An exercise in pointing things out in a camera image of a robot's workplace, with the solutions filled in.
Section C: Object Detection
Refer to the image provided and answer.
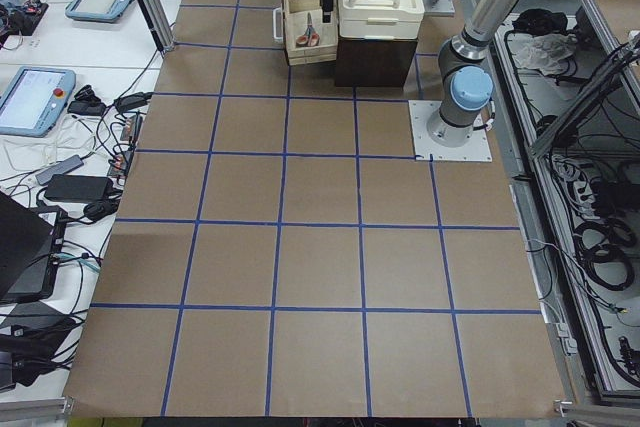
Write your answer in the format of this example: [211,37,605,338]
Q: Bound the dark brown drawer cabinet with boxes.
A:
[334,37,418,87]

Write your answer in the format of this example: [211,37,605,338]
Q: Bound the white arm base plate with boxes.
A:
[408,100,492,163]

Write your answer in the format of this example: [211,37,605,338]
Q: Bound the blue teach pendant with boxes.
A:
[65,0,132,23]
[1,66,76,138]

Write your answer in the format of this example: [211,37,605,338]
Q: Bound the black laptop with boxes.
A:
[1,194,66,304]

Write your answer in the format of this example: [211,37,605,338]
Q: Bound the near blue teach pendant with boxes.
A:
[1,66,76,138]

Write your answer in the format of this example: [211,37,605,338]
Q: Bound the grey orange scissors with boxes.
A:
[296,12,320,47]

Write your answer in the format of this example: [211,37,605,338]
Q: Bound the wooden drawer with white handle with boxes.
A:
[272,0,338,66]

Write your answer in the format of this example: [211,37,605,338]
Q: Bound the far blue teach pendant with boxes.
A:
[65,0,132,23]

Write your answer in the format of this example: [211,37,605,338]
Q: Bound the black power adapter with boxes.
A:
[44,174,113,203]

